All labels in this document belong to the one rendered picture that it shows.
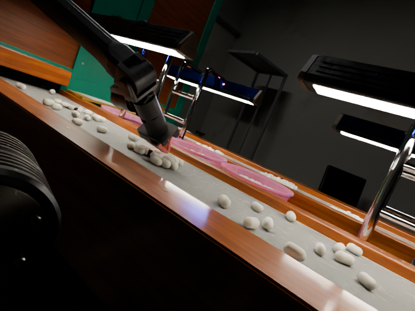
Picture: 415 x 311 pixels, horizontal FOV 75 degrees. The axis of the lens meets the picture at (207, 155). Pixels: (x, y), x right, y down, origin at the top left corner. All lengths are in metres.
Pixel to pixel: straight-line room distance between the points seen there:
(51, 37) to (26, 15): 0.12
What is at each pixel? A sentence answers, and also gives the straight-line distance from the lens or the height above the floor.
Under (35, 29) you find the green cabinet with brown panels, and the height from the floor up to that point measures 0.98.
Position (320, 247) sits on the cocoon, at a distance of 0.55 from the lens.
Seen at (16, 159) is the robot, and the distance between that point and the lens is 0.30.
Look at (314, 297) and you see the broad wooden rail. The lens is 0.33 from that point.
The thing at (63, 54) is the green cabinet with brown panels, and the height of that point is 0.92.
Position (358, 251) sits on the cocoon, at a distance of 0.68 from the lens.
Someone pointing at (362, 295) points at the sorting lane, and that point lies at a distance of 0.49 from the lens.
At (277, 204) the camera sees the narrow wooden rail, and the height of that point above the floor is 0.76.
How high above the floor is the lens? 0.89
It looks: 7 degrees down
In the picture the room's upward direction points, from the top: 22 degrees clockwise
